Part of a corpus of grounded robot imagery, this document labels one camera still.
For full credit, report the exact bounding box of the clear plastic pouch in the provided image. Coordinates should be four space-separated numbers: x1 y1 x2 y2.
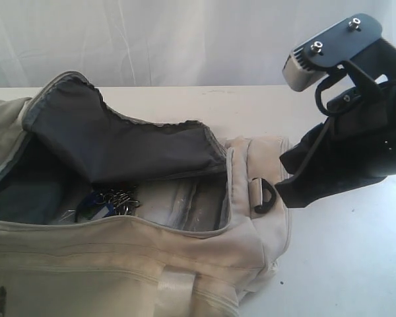
135 174 228 232

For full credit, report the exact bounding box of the white backdrop curtain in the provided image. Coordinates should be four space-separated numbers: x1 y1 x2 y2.
0 1 396 87

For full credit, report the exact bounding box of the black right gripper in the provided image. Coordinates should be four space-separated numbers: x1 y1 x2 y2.
275 79 396 208

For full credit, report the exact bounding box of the beige fabric duffel bag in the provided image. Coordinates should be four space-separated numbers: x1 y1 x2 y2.
0 71 290 316

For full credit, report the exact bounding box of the colourful key tag bunch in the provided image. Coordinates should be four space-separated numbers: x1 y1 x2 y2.
74 189 141 223

